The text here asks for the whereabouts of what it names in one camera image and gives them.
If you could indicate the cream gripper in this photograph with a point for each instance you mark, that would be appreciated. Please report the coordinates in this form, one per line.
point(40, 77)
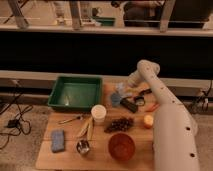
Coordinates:
point(130, 92)

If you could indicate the light blue towel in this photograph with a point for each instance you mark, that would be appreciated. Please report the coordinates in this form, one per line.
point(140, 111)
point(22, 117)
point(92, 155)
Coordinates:
point(120, 89)

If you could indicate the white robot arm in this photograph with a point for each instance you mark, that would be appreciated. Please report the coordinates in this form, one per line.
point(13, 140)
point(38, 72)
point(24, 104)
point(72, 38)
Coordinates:
point(174, 129)

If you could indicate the black scissors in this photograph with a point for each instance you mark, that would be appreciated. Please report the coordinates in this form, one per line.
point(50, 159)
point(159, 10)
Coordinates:
point(139, 100)

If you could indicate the dark grape bunch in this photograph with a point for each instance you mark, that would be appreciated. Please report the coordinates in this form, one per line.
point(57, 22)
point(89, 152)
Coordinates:
point(121, 124)

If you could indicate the yellow apple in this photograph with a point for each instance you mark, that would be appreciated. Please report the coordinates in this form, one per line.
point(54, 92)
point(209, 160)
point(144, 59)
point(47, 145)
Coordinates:
point(148, 121)

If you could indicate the white paper cup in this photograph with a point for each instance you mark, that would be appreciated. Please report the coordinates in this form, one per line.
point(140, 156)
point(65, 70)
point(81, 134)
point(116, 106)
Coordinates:
point(98, 113)

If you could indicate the green plastic tray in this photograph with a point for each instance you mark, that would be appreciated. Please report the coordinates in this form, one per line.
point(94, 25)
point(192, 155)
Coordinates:
point(72, 93)

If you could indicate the orange-red bowl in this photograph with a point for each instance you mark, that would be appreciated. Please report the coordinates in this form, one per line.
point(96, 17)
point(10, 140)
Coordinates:
point(121, 147)

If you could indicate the green bin on shelf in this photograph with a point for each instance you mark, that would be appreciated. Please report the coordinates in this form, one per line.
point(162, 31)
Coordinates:
point(104, 21)

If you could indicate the blue sponge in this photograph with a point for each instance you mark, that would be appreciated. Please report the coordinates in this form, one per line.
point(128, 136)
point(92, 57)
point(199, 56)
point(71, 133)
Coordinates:
point(58, 141)

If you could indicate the black handled tool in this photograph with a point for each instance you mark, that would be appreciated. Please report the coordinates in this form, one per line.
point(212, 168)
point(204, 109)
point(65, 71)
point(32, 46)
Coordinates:
point(129, 105)

